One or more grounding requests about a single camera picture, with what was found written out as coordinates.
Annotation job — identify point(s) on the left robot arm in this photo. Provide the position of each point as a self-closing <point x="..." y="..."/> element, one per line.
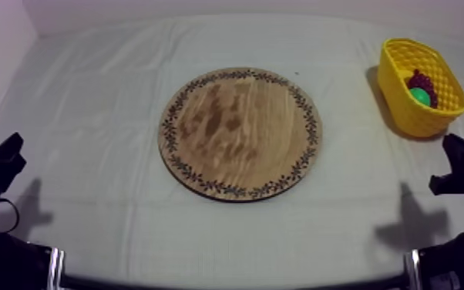
<point x="5" y="263"/>

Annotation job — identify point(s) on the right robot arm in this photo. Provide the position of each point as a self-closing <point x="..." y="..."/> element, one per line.
<point x="454" y="263"/>

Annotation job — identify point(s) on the yellow plastic basket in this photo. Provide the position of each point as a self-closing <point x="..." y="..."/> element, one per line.
<point x="408" y="107"/>

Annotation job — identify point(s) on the green toy pear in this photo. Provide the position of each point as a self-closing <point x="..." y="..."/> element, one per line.
<point x="420" y="97"/>

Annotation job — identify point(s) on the round wooden board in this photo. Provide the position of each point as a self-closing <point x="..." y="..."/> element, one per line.
<point x="240" y="134"/>

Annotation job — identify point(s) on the purple toy grapes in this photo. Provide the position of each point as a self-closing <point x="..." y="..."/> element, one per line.
<point x="422" y="83"/>

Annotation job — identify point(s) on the silver metal bar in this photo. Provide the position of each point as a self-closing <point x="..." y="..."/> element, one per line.
<point x="55" y="268"/>
<point x="413" y="269"/>

